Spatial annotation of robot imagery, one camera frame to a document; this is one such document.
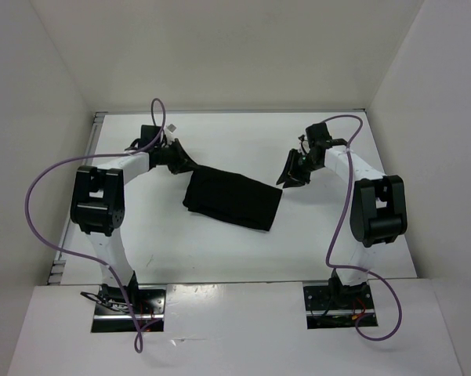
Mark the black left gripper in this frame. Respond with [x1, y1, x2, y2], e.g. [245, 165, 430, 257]
[154, 138, 199, 175]

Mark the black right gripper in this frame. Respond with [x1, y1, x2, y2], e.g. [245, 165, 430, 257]
[277, 148, 322, 188]

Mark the black skirt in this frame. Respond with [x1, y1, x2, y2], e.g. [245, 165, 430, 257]
[183, 166, 282, 232]

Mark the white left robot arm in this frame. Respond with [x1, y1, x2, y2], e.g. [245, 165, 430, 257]
[70, 125, 199, 313]

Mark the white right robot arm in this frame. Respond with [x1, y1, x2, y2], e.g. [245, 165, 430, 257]
[277, 122, 408, 308]

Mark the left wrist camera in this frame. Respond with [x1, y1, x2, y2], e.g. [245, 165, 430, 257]
[164, 124, 177, 142]

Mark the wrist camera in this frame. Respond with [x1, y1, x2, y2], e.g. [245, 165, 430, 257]
[164, 124, 177, 142]
[298, 135, 309, 154]

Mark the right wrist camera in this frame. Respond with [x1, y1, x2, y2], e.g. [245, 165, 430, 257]
[298, 135, 309, 154]

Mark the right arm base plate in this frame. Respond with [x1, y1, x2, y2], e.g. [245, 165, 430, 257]
[303, 282, 378, 330]

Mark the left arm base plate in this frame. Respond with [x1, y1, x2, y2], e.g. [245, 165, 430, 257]
[81, 284, 167, 334]

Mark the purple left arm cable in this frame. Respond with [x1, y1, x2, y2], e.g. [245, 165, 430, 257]
[24, 97, 168, 353]

